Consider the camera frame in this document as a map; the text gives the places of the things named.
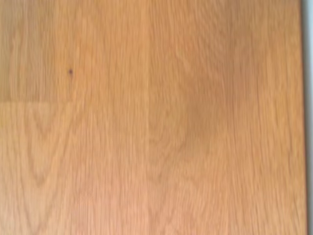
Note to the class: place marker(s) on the white electric stove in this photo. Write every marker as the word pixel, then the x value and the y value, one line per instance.
pixel 308 117

